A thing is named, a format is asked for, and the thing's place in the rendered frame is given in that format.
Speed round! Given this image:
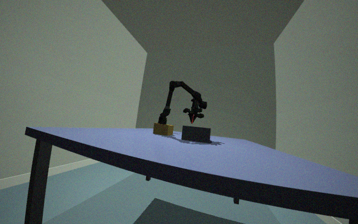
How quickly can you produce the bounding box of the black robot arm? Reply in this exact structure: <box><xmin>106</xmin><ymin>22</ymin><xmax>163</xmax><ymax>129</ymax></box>
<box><xmin>158</xmin><ymin>81</ymin><xmax>207</xmax><ymax>125</ymax></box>

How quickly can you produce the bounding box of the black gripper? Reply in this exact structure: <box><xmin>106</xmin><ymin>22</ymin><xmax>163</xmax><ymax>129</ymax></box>
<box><xmin>183</xmin><ymin>105</ymin><xmax>204</xmax><ymax>123</ymax></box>

